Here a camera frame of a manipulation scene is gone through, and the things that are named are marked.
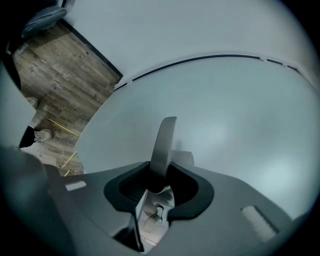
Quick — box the silver door handle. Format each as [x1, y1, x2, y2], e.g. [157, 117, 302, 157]
[149, 116, 195, 195]

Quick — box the yellow cable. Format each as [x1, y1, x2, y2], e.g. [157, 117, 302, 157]
[48, 118, 81, 176]

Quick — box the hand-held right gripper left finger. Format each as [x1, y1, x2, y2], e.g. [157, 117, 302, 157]
[57, 161, 152, 252]

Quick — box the person's right shoe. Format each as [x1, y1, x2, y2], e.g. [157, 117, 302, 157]
[33, 128, 53, 143]

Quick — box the person's left shoe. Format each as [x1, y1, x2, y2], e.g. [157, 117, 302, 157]
[26, 96, 39, 109]

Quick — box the person's shoe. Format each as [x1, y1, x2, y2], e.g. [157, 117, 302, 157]
[33, 128, 53, 143]
[26, 96, 39, 109]

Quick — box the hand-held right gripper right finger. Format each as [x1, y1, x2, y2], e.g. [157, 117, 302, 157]
[149, 162, 293, 256]

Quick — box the person's dark and cream jacket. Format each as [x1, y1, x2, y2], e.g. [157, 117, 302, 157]
[0, 37, 37, 149]

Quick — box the glass door with handle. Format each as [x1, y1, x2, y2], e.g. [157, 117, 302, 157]
[74, 54, 317, 226]

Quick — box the black baseboard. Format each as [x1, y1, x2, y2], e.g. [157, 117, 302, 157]
[58, 18, 125, 78]

